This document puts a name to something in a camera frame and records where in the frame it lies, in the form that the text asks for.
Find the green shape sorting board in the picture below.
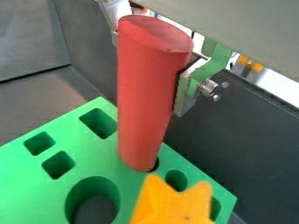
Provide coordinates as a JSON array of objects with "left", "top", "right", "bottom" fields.
[{"left": 0, "top": 98, "right": 236, "bottom": 224}]

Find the yellow star peg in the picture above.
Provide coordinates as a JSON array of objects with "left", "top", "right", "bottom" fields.
[{"left": 129, "top": 174, "right": 215, "bottom": 224}]

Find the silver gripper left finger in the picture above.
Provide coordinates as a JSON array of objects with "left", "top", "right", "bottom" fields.
[{"left": 97, "top": 0, "right": 132, "bottom": 46}]

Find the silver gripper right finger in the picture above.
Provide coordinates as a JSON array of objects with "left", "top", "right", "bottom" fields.
[{"left": 172, "top": 38, "right": 233, "bottom": 118}]

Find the red oval cylinder peg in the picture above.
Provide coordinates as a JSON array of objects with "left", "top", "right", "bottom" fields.
[{"left": 116, "top": 15, "right": 193, "bottom": 172}]

